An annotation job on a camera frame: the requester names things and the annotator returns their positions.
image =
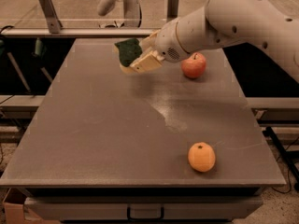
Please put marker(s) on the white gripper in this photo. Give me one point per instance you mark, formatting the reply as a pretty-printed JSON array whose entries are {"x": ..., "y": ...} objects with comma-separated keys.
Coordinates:
[{"x": 168, "y": 45}]

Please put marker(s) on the green and yellow sponge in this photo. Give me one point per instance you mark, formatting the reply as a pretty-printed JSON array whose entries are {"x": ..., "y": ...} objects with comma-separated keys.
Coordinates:
[{"x": 128, "y": 51}]

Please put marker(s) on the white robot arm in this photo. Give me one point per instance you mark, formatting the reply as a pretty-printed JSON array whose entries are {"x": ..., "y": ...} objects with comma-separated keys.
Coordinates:
[{"x": 223, "y": 23}]

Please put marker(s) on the red apple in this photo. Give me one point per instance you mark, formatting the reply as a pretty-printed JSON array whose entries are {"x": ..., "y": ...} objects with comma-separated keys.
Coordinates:
[{"x": 194, "y": 66}]

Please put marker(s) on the orange fruit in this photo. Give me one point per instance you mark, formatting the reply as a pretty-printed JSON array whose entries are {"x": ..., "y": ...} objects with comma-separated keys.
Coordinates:
[{"x": 201, "y": 157}]

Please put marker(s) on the cardboard box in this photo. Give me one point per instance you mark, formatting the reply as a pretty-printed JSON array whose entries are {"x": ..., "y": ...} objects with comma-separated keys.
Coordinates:
[{"x": 17, "y": 213}]

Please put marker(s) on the middle metal bracket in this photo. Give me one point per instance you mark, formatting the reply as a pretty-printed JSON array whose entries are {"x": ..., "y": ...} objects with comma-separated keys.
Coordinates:
[{"x": 171, "y": 9}]

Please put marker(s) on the metal bracket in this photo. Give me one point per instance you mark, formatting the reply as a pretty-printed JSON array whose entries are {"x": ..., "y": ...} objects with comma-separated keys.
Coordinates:
[
  {"x": 171, "y": 9},
  {"x": 48, "y": 11}
]

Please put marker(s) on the left metal bracket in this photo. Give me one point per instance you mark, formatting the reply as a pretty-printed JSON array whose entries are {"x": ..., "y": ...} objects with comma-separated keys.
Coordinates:
[{"x": 48, "y": 11}]

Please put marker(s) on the metal rail with glass panel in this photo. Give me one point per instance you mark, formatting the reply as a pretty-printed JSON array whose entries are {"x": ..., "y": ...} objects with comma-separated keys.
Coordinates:
[{"x": 40, "y": 28}]

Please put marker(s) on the grey drawer with handle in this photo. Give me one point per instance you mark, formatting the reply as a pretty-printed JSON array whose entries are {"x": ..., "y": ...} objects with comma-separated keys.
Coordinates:
[{"x": 144, "y": 208}]

